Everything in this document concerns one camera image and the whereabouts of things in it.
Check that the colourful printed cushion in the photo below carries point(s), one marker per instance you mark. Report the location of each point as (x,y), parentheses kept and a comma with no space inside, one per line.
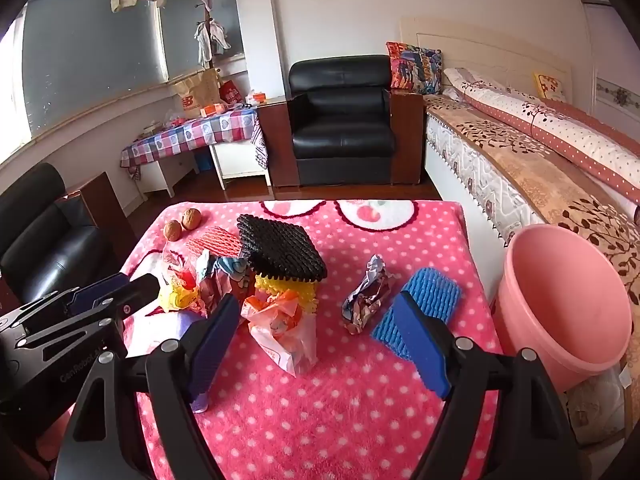
(415,67)

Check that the white table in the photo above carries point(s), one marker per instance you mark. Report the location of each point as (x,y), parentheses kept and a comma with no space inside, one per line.
(240,160)

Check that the bed with floral blanket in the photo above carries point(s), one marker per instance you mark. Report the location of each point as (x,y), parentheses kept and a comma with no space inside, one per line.
(540,170)

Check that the white pink dotted quilt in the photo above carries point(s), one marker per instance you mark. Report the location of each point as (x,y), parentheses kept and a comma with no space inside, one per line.
(560,125)

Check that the yellow foam fruit net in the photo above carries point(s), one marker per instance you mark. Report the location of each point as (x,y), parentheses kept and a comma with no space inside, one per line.
(287,290)

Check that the blue foam fruit net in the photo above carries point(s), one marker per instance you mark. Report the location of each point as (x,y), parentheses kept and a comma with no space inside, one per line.
(432,292)

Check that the checkered tablecloth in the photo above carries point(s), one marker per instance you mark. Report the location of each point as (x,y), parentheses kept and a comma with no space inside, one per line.
(200,132)

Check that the crumpled colourful candy wrapper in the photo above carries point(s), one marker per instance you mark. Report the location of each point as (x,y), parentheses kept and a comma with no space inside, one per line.
(225,270)

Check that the cream bed headboard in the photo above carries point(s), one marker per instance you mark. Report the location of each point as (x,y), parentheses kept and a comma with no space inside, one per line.
(475,45)

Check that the red foam fruit net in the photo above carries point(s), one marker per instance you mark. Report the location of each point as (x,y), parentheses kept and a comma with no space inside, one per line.
(212,240)

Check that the yellow floral pillow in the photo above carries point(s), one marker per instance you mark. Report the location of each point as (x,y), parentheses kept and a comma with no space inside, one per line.
(550,85)

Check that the red gift bag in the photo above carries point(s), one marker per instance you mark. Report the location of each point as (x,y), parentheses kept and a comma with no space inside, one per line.
(229,92)

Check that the orange white plastic bag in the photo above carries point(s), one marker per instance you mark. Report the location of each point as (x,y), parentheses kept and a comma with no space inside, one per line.
(285,332)

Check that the brown paper bag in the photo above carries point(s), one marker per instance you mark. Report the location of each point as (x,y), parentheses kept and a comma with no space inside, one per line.
(197,92)

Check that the small orange box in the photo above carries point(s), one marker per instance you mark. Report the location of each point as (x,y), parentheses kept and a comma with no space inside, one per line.
(212,109)

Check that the brown wooden side cabinet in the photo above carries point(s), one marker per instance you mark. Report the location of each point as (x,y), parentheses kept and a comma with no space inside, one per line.
(406,135)
(275,140)

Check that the clear red yellow snack bag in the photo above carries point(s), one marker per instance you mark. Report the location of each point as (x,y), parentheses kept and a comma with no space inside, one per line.
(177,290)

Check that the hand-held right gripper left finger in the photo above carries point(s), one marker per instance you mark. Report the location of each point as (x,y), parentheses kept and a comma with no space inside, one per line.
(215,340)

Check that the white hanging garment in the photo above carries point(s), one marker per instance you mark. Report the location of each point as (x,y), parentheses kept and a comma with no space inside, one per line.
(212,35)

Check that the wooden coat rack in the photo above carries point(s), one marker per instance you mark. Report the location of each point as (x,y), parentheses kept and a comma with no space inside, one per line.
(206,62)

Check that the narrow grey window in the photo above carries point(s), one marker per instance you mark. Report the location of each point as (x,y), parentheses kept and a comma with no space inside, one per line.
(230,10)

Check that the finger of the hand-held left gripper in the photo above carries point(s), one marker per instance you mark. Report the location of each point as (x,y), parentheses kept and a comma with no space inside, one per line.
(95,290)
(137,295)

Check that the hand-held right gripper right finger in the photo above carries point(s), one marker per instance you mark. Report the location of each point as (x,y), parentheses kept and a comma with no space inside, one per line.
(420,345)

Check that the orange white tissue box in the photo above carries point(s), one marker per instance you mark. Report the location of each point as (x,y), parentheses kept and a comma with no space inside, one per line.
(257,96)

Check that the pink plastic bucket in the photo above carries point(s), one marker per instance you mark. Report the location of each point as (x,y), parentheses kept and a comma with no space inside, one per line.
(565,300)

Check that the black foam fruit net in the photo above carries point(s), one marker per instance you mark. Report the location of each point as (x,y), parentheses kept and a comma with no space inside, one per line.
(280,247)

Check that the black leather armchair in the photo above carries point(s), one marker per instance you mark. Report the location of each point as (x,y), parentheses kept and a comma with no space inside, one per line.
(340,135)
(45,250)

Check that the pink polka dot blanket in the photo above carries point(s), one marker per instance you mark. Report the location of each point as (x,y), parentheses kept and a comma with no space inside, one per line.
(325,410)

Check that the large grey window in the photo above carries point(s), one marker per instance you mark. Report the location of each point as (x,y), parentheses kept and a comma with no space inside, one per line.
(90,60)

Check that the white wardrobe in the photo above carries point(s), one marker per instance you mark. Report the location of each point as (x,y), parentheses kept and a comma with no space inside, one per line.
(610,60)

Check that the brown walnut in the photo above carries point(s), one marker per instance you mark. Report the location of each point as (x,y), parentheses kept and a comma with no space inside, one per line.
(172,230)
(190,218)

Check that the crumpled silver foil wrapper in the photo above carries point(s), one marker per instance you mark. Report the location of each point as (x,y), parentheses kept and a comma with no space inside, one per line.
(367,295)

